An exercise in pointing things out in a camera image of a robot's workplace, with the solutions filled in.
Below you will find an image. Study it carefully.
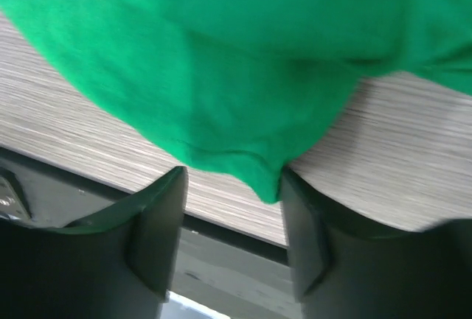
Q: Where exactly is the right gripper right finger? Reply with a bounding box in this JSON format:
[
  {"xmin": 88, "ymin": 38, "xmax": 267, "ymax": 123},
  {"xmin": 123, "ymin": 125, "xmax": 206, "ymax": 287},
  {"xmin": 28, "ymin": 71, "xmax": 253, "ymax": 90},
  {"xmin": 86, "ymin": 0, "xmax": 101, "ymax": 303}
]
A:
[{"xmin": 280, "ymin": 168, "xmax": 471, "ymax": 319}]

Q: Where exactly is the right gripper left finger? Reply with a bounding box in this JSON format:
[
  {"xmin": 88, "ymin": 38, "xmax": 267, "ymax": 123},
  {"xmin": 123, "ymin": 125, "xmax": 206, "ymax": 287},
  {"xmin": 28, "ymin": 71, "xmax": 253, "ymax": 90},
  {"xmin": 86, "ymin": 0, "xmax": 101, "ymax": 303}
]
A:
[{"xmin": 1, "ymin": 166, "xmax": 188, "ymax": 318}]

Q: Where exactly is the green t-shirt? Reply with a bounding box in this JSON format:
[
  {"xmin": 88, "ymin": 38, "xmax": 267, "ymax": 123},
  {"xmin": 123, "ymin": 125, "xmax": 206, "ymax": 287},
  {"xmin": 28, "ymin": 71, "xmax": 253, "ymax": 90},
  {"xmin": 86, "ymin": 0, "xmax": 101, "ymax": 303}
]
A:
[{"xmin": 1, "ymin": 0, "xmax": 471, "ymax": 203}]

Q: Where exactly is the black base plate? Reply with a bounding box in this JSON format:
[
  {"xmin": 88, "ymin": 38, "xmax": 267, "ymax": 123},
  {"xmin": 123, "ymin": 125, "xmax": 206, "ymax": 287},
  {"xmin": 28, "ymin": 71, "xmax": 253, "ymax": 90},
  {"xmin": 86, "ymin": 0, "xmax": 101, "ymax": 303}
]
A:
[{"xmin": 1, "ymin": 149, "xmax": 300, "ymax": 318}]

